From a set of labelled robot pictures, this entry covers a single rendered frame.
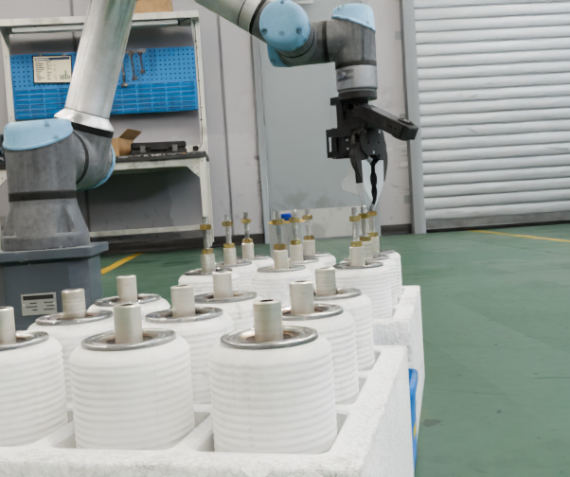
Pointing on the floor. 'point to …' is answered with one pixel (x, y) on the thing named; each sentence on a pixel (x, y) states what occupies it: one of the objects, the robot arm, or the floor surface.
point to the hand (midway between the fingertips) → (372, 203)
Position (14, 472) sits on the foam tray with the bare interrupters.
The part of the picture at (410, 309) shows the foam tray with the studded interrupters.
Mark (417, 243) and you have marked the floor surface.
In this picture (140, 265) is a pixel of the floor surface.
